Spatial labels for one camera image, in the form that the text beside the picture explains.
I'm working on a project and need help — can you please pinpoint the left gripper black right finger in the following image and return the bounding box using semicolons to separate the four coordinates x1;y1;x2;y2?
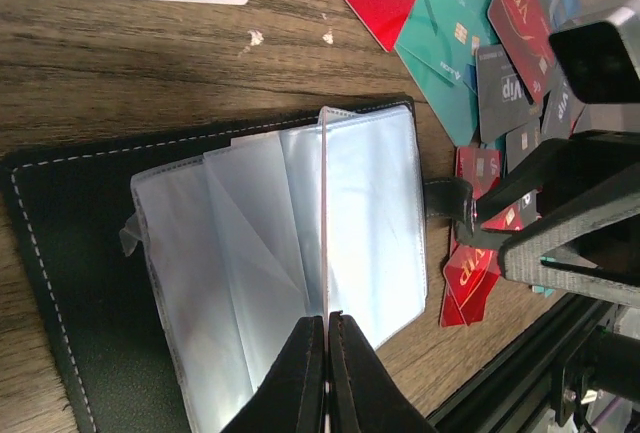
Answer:
328;312;435;432

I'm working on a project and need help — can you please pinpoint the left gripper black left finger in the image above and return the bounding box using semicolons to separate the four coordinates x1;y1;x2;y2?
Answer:
224;316;325;432

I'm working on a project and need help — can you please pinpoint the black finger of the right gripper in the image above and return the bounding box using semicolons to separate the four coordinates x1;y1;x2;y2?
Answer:
476;130;639;225
499;202;639;306

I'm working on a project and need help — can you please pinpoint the black leather card holder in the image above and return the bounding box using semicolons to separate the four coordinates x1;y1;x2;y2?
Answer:
1;98;475;432

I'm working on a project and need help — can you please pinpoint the red VIP card bottom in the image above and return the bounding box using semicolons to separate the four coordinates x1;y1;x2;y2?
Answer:
440;245;500;327

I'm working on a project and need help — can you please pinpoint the black front rail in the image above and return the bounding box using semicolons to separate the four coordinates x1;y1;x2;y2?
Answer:
426;294;619;432

